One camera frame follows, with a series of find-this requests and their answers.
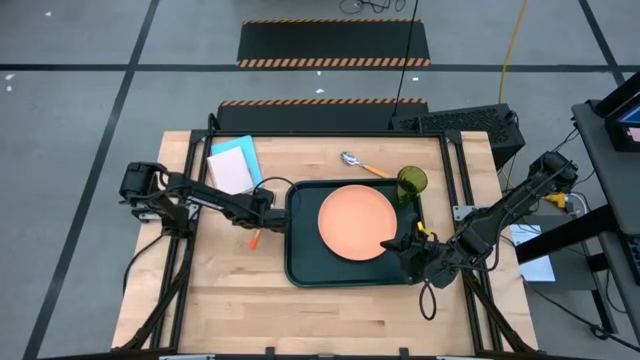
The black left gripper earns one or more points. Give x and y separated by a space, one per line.
272 222

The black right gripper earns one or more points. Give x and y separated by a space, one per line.
430 260

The orange round plate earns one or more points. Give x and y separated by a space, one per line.
357 222

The green faceted plastic cup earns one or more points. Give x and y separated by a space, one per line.
412 181

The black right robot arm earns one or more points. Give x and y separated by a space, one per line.
505 210

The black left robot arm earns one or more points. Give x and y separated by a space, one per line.
200 195

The dark green plastic tray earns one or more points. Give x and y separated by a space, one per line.
305 260

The small yellow tag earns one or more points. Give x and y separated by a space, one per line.
424 228

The blue notebook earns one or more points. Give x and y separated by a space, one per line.
250 150

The black hazard-striped ramp mat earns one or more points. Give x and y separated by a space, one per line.
320 116
330 42

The black perforated computer case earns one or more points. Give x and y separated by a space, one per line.
465 122

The white paper sheet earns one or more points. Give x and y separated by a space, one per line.
537 267

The yellow plug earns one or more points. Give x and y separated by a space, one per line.
557 200

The black desk support bar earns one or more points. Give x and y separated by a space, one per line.
565 240

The dark grey desk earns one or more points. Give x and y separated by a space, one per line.
610 175

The black monitor blue screen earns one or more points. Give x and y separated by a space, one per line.
617 140

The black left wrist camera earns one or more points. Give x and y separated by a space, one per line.
265 201

